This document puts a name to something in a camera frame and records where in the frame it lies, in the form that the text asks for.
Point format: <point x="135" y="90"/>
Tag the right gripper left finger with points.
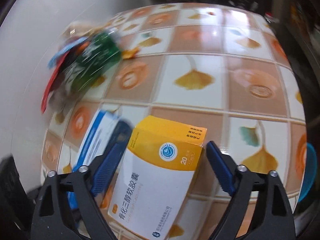
<point x="64" y="196"/>

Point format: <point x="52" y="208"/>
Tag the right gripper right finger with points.
<point x="272" y="217"/>

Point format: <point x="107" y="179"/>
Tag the yellow white medicine box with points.
<point x="158" y="167"/>

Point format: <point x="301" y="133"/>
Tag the red snack wrapper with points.
<point x="55" y="93"/>

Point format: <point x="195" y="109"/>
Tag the blue plastic bag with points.
<point x="66" y="48"/>

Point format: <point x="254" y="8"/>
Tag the green label plastic bottle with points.
<point x="102" y="53"/>

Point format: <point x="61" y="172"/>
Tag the blue white medicine box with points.
<point x="102" y="150"/>

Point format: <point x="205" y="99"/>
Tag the orange peel piece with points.
<point x="130" y="53"/>

